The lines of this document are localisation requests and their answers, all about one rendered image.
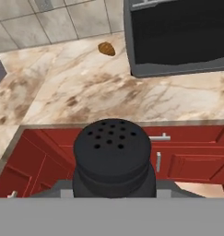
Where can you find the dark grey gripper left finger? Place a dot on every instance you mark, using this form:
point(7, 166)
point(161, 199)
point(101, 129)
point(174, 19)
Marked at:
point(59, 189)

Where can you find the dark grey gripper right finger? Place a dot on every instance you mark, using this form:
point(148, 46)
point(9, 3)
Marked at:
point(170, 189)

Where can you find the black shaker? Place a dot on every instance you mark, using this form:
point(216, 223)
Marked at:
point(112, 153)

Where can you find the red cabinet door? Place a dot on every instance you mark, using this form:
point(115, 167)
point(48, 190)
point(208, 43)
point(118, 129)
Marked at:
point(33, 162)
point(196, 164)

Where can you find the red drawer front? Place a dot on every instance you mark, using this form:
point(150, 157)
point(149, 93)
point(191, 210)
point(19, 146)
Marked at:
point(193, 135)

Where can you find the brown potato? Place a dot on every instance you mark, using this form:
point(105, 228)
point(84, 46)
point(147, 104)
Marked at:
point(106, 49)

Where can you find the grey microwave oven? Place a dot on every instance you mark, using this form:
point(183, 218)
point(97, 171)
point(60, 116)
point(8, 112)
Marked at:
point(178, 33)

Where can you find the grey wall outlet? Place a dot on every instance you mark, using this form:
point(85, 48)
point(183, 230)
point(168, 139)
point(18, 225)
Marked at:
point(44, 4)

